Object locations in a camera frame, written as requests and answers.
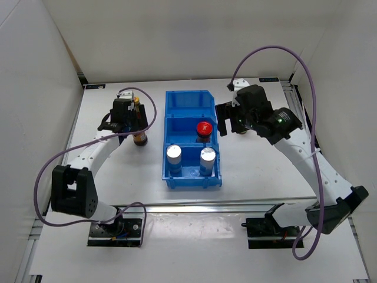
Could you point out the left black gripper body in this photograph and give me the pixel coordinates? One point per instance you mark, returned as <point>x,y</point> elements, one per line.
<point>130,121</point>

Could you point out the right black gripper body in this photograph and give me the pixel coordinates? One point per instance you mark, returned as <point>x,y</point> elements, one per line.
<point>241,120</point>

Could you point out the red-lid sauce jar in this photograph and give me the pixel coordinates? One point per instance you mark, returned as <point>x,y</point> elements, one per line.
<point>204,130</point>
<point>140,139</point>

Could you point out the silver-top shaker can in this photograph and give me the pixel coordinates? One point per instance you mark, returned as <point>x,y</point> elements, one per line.
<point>173,154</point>
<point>207,160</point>

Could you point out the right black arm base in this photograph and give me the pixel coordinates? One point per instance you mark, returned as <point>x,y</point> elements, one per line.
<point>265,233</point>

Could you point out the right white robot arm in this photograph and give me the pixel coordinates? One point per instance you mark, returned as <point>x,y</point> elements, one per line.
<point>337,199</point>

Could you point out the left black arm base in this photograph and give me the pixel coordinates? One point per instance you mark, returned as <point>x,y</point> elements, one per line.
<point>125,232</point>

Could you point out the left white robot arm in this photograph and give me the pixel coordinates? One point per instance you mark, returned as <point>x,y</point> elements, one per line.
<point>73,190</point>

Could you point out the right black corner label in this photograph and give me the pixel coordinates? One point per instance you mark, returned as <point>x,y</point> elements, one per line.
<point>268,79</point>

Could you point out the black corner label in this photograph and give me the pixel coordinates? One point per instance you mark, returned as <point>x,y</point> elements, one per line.
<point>94,86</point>
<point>268,79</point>

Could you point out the blue three-compartment plastic bin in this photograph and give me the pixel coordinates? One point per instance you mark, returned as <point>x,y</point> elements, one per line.
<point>184,109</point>

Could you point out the left black corner label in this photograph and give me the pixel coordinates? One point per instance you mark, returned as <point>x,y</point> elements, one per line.
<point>94,86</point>

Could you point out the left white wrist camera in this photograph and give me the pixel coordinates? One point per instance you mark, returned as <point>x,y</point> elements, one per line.
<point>126,95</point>

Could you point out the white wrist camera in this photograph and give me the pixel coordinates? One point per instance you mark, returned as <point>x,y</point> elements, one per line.
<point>126,95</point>
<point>234,87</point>

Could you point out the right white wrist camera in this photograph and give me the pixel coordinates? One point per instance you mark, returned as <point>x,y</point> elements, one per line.
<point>234,87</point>

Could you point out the right aluminium side rail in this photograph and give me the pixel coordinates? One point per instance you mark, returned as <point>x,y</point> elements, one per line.
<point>296,104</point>

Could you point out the aluminium front rail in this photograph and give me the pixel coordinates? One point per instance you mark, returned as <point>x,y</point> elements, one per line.
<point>188,207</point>

